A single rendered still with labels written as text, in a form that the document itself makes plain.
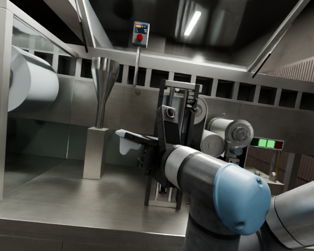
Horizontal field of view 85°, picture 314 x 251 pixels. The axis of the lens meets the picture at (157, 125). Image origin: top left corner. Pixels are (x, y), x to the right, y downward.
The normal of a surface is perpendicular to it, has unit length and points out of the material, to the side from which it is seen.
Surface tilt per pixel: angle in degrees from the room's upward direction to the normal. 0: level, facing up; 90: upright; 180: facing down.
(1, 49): 90
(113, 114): 90
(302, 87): 90
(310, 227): 104
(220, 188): 65
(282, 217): 87
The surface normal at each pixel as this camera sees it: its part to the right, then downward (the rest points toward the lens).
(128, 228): 0.14, -0.99
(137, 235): 0.04, 0.10
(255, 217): 0.49, 0.15
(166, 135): 0.53, -0.40
